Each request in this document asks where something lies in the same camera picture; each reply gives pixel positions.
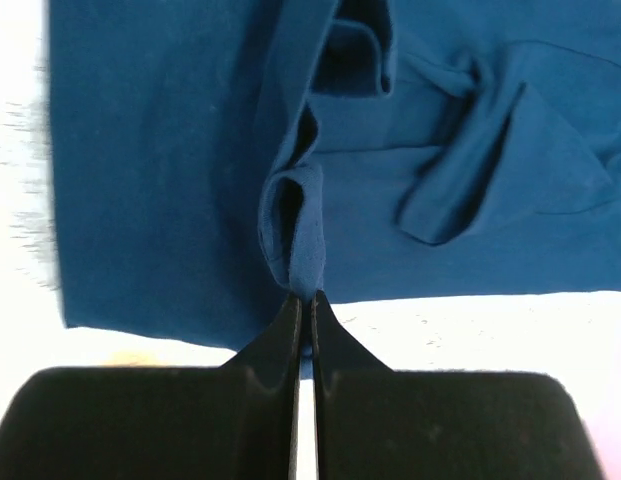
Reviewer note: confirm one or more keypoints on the navy blue t shirt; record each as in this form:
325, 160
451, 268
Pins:
210, 157

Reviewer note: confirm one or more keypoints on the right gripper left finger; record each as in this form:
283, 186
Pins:
234, 421

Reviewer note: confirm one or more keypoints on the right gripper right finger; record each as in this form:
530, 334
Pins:
374, 422

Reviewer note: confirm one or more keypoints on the floral patterned table mat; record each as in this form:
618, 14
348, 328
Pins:
575, 338

